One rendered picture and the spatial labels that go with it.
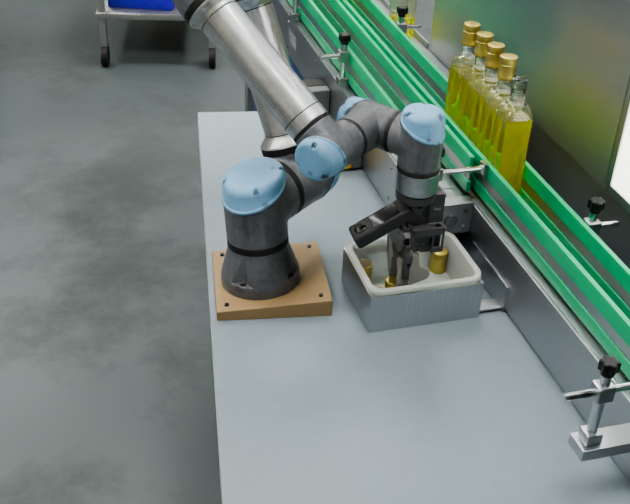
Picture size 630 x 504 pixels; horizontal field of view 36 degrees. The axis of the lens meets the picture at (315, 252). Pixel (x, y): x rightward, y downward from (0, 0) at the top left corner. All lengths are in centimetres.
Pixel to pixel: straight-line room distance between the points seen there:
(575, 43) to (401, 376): 71
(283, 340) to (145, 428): 99
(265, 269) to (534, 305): 49
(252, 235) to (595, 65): 70
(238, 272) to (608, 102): 74
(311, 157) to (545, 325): 51
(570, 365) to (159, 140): 269
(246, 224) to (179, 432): 104
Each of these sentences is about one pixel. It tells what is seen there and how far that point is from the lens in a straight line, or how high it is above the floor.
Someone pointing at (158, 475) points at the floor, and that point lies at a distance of 255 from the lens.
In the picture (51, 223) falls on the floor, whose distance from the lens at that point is 355.
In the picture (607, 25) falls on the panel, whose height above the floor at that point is 126.
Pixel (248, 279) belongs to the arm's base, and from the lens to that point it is 178.
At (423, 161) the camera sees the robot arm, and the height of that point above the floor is 108.
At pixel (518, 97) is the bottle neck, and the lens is 185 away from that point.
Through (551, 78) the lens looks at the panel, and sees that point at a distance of 200.
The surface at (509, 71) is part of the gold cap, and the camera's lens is 189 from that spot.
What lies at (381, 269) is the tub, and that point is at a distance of 189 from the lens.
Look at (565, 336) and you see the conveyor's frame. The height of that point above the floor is 85.
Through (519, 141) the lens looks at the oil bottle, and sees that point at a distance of 188.
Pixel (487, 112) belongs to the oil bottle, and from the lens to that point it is 193.
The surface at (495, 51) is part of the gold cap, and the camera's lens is 193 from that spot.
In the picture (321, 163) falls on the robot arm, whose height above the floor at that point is 111.
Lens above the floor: 184
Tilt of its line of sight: 33 degrees down
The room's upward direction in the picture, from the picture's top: 3 degrees clockwise
